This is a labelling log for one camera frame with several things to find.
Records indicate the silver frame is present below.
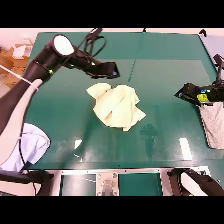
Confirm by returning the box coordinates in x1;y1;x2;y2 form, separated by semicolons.
44;166;214;197

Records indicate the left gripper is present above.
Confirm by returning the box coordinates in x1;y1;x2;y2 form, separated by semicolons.
84;60;121;80

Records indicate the pale blue garment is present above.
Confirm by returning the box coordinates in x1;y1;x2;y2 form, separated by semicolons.
199;33;224;73

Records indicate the lavender garment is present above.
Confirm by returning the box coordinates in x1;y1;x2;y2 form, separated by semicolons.
0;122;52;173

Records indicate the grey garment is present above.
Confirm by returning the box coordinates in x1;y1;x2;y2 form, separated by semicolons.
199;101;224;150

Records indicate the cream shirt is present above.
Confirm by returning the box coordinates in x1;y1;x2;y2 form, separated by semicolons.
85;82;147;132

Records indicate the black cable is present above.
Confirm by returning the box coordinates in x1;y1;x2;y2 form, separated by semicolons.
18;132;34;169

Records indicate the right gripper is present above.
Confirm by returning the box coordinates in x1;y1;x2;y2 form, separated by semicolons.
174;82;215;107

